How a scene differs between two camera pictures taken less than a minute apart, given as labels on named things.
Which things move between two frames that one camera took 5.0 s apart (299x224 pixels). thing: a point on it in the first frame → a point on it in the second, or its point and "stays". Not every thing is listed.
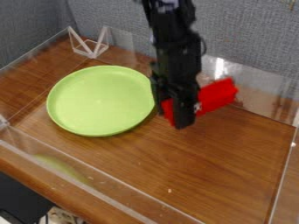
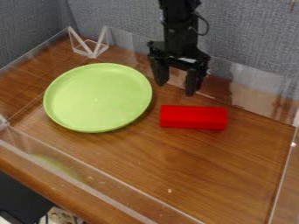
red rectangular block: (213, 94) → (188, 116)
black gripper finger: (184, 101) → (193, 80)
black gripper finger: (163, 91) → (160, 66)
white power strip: (59, 216) stays
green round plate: (100, 101) stays
